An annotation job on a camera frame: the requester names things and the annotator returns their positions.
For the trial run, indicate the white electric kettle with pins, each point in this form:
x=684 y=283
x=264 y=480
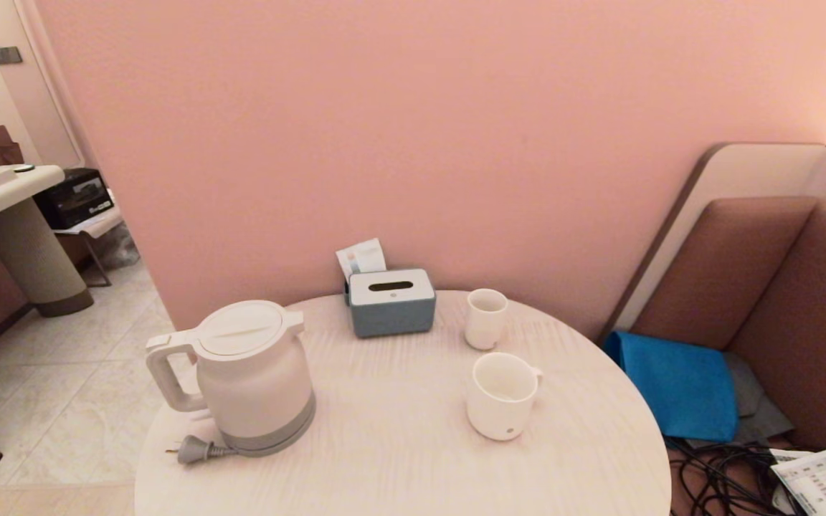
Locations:
x=255 y=373

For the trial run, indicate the white paper packets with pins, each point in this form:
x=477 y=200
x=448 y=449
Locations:
x=363 y=256

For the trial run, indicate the blue-grey tissue box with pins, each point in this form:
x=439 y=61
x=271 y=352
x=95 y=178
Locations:
x=391 y=314

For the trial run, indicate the white ribbed mug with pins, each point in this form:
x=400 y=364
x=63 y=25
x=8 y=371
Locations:
x=499 y=414

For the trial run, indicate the grey round kettle base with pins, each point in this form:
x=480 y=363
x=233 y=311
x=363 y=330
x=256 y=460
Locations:
x=269 y=451

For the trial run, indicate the grey power plug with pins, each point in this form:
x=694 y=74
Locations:
x=196 y=449

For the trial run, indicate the blue folded cloth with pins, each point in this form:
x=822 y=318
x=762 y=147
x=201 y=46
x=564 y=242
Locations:
x=678 y=387

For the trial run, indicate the clear plastic bag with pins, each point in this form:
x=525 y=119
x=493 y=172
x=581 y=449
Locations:
x=117 y=247

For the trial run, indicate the small white stool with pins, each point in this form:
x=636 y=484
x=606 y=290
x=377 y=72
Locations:
x=97 y=223

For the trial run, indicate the beige sofa back panel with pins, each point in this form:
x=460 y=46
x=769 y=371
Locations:
x=743 y=172

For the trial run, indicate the black box appliance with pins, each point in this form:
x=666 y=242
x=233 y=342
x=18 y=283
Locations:
x=72 y=201

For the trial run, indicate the grey folded cloth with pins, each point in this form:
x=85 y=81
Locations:
x=758 y=419

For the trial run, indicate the brown upholstered sofa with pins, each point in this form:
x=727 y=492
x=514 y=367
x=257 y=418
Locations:
x=800 y=315

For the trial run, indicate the printed paper sheet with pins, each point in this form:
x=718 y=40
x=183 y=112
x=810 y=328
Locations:
x=822 y=487

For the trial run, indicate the white pedestal counter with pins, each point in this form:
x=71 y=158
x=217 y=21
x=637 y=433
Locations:
x=33 y=251

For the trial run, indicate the grey wall plate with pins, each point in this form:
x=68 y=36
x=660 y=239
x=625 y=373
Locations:
x=8 y=54

